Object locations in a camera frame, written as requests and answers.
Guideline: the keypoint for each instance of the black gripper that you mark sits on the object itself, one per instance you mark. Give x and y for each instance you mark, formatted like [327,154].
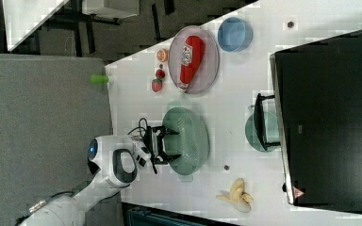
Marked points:
[152,140]

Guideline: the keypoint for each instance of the pink toy strawberry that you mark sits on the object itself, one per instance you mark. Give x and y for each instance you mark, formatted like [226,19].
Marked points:
[157,85]

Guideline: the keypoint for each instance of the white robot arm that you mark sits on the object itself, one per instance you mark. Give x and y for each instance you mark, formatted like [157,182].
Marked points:
[118,160]

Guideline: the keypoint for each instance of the red plush ketchup bottle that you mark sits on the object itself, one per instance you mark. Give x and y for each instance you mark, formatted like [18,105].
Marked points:
[193,51]

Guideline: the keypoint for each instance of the toy orange slice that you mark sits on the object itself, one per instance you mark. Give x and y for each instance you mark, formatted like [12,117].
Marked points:
[162,55]

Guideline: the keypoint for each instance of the green plastic cup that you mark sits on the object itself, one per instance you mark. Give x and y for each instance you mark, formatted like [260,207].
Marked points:
[271,130]

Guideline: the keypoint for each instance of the grey round plate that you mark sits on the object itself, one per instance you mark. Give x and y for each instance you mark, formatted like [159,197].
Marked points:
[207,72]

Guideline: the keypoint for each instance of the peeled toy banana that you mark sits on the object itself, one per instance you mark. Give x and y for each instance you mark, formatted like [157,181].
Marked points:
[238,197]

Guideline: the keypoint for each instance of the green marker cap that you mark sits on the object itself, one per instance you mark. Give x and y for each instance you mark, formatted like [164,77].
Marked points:
[99,79]

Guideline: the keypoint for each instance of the blue plastic bowl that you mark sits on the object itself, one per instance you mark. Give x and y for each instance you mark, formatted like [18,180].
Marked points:
[235,35]

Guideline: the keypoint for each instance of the black toaster oven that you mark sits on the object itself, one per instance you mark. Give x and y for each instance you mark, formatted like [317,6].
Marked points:
[317,90]

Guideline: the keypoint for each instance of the green plastic strainer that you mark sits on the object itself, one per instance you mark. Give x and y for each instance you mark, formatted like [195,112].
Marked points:
[191,141]

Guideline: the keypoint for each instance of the dark red toy strawberry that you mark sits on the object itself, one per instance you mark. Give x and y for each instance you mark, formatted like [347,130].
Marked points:
[160,74]

